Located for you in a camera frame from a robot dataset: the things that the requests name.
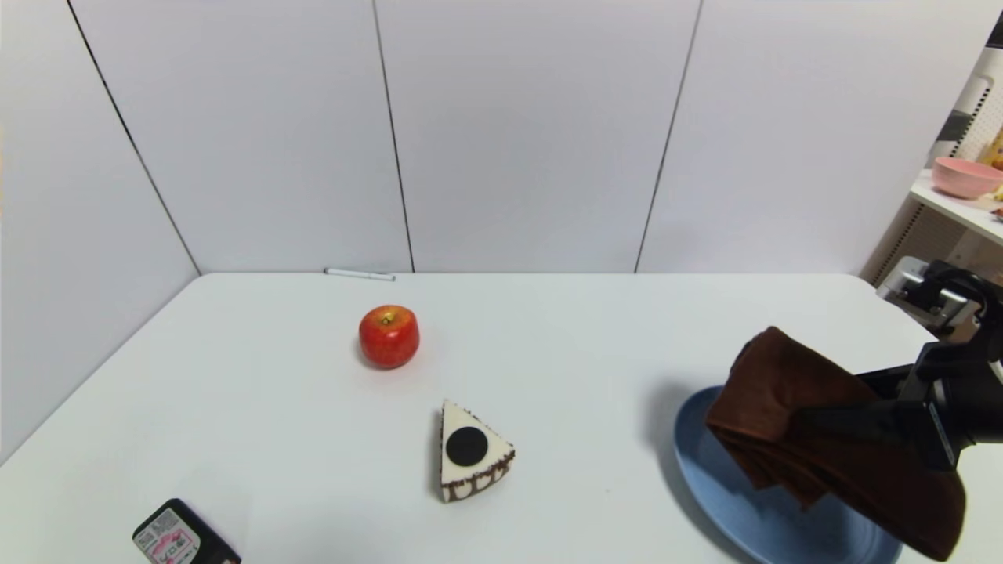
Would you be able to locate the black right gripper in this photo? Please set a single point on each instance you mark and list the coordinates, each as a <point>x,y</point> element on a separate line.
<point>937,427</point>

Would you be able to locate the brown cloth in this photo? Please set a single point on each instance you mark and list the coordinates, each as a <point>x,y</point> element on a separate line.
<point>783,384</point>

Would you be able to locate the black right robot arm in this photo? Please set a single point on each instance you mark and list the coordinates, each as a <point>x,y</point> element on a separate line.
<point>995,313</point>

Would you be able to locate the blue plate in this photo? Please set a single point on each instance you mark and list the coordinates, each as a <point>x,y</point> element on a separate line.
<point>705,478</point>

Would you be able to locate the white side table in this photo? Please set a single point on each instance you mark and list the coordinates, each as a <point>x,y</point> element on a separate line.
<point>960,210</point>

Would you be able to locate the pink bowl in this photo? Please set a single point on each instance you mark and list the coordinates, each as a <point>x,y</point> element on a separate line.
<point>962,179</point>

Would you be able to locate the yellow packet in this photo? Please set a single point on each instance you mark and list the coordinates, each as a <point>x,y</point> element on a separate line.
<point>997,150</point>

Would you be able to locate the white pegboard panel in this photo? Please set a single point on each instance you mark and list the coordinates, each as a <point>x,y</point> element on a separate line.
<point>979,125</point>

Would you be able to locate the cake slice with black disc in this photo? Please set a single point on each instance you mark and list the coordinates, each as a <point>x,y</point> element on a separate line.
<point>470,454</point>

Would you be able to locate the red apple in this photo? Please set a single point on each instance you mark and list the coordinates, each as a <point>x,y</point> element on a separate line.
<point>389,338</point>

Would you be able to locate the white marker pen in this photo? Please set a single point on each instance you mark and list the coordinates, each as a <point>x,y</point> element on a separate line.
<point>359,274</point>

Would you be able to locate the black box with pink label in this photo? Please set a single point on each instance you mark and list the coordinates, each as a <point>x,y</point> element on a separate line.
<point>180,539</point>

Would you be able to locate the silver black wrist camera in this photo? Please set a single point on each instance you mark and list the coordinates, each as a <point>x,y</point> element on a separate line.
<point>936,298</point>

